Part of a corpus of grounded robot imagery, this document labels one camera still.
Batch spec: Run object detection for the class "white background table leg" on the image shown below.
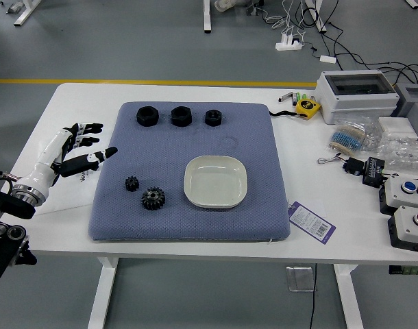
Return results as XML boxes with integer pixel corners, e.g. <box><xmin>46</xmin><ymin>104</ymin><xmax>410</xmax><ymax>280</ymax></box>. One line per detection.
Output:
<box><xmin>13</xmin><ymin>0</ymin><xmax>42</xmax><ymax>27</ymax></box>
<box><xmin>304</xmin><ymin>0</ymin><xmax>328</xmax><ymax>34</ymax></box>
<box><xmin>202</xmin><ymin>0</ymin><xmax>215</xmax><ymax>34</ymax></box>

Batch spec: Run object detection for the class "black power module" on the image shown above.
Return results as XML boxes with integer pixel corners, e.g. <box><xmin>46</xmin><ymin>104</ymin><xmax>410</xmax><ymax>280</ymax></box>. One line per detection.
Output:
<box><xmin>362</xmin><ymin>156</ymin><xmax>388</xmax><ymax>188</ymax></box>

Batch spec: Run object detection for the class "white power strip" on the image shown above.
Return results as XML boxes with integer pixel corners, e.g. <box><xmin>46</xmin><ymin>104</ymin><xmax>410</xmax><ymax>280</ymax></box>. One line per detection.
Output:
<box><xmin>275</xmin><ymin>34</ymin><xmax>304</xmax><ymax>52</ymax></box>

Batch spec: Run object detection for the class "small black gear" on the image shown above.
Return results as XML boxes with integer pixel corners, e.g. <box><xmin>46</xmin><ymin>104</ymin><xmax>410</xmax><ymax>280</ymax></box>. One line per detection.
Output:
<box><xmin>124</xmin><ymin>175</ymin><xmax>140</xmax><ymax>193</ymax></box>

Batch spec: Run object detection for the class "grey electrical enclosure box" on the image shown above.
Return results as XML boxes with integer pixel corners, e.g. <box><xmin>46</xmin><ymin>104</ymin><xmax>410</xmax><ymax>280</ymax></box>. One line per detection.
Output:
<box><xmin>314</xmin><ymin>69</ymin><xmax>400</xmax><ymax>125</ymax></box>

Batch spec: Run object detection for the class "purple label tag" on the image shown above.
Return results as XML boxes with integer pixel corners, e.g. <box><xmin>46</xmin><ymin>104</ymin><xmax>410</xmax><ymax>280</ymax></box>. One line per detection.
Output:
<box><xmin>287</xmin><ymin>200</ymin><xmax>336</xmax><ymax>244</ymax></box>

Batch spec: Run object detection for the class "blue resistor strip bundle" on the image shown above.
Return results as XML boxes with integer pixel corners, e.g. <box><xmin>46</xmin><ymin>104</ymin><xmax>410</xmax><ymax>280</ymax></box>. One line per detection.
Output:
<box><xmin>328</xmin><ymin>123</ymin><xmax>367</xmax><ymax>153</ymax></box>

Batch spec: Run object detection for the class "black cable under table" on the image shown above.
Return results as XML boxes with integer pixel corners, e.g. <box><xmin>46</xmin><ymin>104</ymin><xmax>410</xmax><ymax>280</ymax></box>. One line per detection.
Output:
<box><xmin>309</xmin><ymin>263</ymin><xmax>319</xmax><ymax>329</ymax></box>

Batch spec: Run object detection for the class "clear bubble wrap bag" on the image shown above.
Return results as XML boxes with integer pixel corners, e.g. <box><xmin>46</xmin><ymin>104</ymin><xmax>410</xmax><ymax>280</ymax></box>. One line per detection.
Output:
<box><xmin>376</xmin><ymin>132</ymin><xmax>418</xmax><ymax>175</ymax></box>

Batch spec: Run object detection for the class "big black hex nut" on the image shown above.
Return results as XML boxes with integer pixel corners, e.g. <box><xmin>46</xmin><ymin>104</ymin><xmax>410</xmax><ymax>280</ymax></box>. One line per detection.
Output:
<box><xmin>136</xmin><ymin>106</ymin><xmax>160</xmax><ymax>127</ymax></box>
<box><xmin>170</xmin><ymin>106</ymin><xmax>193</xmax><ymax>127</ymax></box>

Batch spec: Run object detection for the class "red push-button box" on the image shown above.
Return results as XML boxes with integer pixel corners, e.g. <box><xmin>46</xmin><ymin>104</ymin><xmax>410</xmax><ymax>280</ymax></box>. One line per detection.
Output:
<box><xmin>387</xmin><ymin>204</ymin><xmax>418</xmax><ymax>254</ymax></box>

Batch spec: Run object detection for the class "white black-fingered left robot hand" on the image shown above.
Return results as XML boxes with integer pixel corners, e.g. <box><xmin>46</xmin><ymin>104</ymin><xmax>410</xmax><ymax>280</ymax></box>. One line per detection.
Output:
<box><xmin>21</xmin><ymin>121</ymin><xmax>119</xmax><ymax>195</ymax></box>

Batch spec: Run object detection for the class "blue yellow push-button box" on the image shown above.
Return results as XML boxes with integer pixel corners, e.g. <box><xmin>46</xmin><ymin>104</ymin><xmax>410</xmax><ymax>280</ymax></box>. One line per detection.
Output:
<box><xmin>378</xmin><ymin>176</ymin><xmax>418</xmax><ymax>216</ymax></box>

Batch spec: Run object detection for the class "small black nut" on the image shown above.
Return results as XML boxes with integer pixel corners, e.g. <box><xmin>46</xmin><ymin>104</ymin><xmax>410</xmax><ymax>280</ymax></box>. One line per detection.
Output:
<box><xmin>204</xmin><ymin>109</ymin><xmax>223</xmax><ymax>127</ymax></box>

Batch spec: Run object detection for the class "black servo with wires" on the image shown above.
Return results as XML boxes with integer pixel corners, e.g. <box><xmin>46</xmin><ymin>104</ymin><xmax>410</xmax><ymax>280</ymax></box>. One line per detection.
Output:
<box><xmin>317</xmin><ymin>154</ymin><xmax>367</xmax><ymax>176</ymax></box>

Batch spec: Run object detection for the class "clear plastic holder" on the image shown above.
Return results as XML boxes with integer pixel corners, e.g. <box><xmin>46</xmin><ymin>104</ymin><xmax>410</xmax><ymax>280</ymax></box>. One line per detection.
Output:
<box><xmin>286</xmin><ymin>266</ymin><xmax>316</xmax><ymax>293</ymax></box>

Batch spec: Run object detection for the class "white square dish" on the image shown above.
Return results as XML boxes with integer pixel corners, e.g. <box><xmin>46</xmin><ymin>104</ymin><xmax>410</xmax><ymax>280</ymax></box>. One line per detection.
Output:
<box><xmin>183</xmin><ymin>155</ymin><xmax>248</xmax><ymax>210</ymax></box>

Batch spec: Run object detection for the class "yellow tape measure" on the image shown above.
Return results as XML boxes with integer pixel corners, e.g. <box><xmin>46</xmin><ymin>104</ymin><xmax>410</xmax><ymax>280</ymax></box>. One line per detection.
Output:
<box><xmin>269</xmin><ymin>98</ymin><xmax>322</xmax><ymax>119</ymax></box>

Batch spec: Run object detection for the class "black floor cable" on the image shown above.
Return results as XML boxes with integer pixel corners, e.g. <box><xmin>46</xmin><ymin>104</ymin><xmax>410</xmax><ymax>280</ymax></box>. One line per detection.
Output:
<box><xmin>299</xmin><ymin>0</ymin><xmax>418</xmax><ymax>86</ymax></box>

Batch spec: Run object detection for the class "white floor cable bundle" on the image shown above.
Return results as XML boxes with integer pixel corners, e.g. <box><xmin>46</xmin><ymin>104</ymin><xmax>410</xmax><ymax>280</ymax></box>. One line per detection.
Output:
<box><xmin>263</xmin><ymin>0</ymin><xmax>308</xmax><ymax>40</ymax></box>

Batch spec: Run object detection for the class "clear bag of parts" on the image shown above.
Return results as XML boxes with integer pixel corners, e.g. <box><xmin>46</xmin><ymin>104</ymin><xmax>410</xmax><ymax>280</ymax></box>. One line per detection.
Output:
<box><xmin>334</xmin><ymin>114</ymin><xmax>383</xmax><ymax>151</ymax></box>

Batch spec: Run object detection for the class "black table control panel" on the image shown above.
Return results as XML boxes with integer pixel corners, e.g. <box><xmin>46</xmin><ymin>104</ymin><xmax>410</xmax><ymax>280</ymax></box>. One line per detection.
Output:
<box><xmin>389</xmin><ymin>265</ymin><xmax>418</xmax><ymax>276</ymax></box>

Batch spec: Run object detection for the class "blue-grey cushion mat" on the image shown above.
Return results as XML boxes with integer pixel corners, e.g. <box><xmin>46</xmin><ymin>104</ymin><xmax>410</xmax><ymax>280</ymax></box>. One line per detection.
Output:
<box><xmin>88</xmin><ymin>101</ymin><xmax>291</xmax><ymax>243</ymax></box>

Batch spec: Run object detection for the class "big black gear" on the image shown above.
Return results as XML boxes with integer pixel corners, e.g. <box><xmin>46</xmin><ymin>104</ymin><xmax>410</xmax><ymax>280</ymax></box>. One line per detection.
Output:
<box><xmin>140</xmin><ymin>186</ymin><xmax>167</xmax><ymax>211</ymax></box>

